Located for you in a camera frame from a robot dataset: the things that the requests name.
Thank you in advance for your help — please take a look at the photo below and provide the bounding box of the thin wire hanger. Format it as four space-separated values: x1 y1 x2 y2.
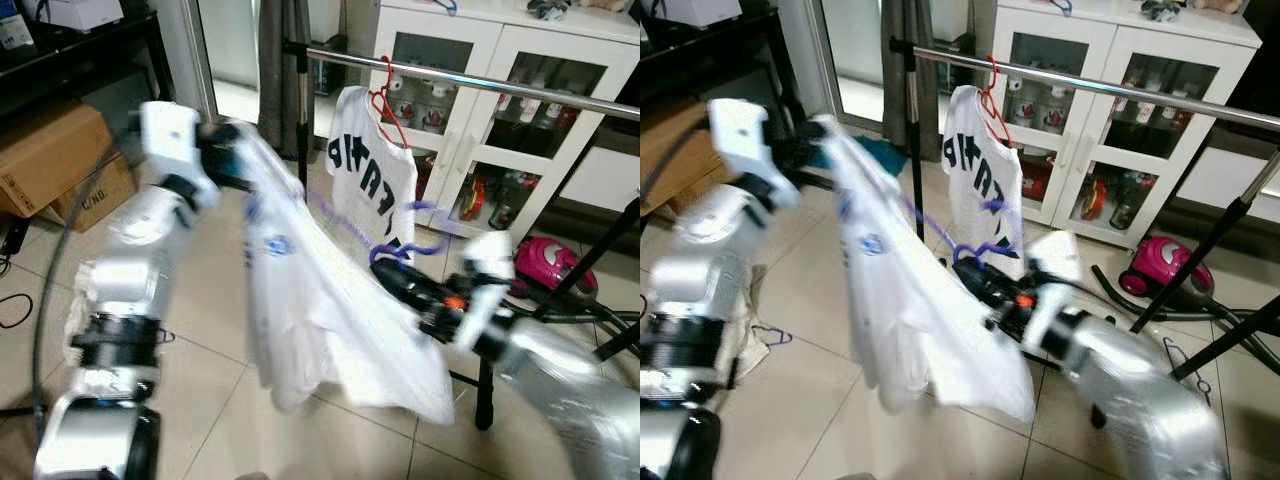
1160 335 1217 399

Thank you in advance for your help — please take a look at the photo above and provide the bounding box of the white door frame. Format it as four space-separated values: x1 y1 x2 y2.
775 0 891 126
155 0 263 126

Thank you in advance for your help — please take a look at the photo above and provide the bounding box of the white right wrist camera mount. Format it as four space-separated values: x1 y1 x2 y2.
452 232 518 349
1020 232 1086 353

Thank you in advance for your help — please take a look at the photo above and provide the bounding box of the black shelf unit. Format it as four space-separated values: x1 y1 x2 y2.
640 0 809 131
0 8 176 136

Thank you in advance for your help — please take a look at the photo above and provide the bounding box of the silver metal clothes rail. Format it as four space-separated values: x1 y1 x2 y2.
300 45 641 122
905 45 1280 134

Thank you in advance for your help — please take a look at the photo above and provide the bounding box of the white low cabinet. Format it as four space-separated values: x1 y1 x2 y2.
1175 145 1280 227
560 145 641 217

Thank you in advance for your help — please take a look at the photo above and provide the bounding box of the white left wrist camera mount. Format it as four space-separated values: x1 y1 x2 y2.
138 100 219 201
706 97 801 196

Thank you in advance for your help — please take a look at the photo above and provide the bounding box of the white t-shirt with black print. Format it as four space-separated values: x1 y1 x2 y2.
327 87 419 253
942 85 1024 278

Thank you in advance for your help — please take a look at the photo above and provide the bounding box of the white glass-door cabinet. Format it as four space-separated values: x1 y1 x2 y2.
345 0 641 244
985 0 1263 249

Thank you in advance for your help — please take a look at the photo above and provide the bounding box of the printed brown cardboard box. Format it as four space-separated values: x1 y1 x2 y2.
50 155 138 233

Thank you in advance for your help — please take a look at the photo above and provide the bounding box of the purple plastic hanger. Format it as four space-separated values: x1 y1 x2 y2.
895 190 1023 269
300 188 453 269

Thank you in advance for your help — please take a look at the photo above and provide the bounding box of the pink vacuum cleaner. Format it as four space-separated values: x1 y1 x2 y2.
1118 236 1216 299
513 236 599 301

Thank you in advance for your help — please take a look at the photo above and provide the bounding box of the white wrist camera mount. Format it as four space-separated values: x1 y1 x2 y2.
1020 232 1086 353
452 232 518 349
138 100 219 201
706 97 801 196

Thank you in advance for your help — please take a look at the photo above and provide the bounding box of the black rack stand pole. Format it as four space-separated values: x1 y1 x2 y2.
283 40 314 196
888 38 927 241

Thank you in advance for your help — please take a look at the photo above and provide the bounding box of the red wire hanger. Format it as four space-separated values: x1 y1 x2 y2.
367 55 412 151
977 55 1017 148

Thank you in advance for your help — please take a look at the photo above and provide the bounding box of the dark grey curtain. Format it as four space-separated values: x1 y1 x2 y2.
257 0 349 161
880 0 976 151

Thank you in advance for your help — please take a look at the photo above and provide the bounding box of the teal blue cloth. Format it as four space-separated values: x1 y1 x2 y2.
848 135 911 178

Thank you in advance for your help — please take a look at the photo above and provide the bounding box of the white box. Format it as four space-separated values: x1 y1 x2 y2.
18 0 126 33
660 0 746 29

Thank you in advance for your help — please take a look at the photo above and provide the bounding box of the black vacuum hose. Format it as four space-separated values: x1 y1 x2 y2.
1090 265 1280 376
530 290 641 347

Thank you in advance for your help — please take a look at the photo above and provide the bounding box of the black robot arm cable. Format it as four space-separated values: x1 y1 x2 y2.
30 150 136 441
640 125 716 201

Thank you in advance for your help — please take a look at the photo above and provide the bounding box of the beige cloth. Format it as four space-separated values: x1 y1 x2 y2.
725 265 773 381
62 290 101 366

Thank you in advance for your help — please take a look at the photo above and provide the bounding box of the black floor cable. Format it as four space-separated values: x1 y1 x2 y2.
0 255 37 331

